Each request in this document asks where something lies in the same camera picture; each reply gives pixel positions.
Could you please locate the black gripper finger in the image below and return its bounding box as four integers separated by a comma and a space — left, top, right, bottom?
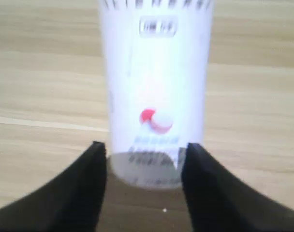
180, 142, 294, 232
0, 141, 108, 232

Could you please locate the white bottle with red dot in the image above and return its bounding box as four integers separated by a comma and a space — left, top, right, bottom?
98, 0, 214, 190

